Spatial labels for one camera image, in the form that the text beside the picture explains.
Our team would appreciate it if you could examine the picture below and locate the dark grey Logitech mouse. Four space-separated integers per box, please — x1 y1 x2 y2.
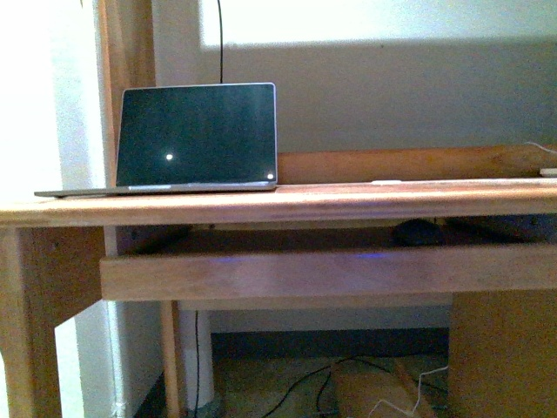
392 219 444 246

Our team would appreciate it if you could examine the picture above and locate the grey open laptop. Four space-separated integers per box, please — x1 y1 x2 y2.
43 83 278 199

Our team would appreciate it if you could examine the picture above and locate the white round sticker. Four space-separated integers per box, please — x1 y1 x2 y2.
370 179 402 185

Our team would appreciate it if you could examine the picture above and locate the wooden keyboard tray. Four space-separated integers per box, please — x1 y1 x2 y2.
100 243 556 310

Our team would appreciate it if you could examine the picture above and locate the wooden desk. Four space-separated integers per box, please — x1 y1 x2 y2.
1 145 556 417

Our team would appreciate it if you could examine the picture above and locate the white object desk corner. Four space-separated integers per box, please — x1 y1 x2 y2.
540 168 557 179

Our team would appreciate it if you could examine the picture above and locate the black floor cable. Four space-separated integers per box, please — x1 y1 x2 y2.
260 354 449 418

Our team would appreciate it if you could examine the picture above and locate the black wall cable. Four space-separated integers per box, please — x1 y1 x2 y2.
216 0 225 84

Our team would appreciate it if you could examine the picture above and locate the white floor cable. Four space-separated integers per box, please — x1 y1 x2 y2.
368 364 449 418

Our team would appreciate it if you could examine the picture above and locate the white cable on desk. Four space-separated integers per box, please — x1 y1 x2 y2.
524 140 557 155

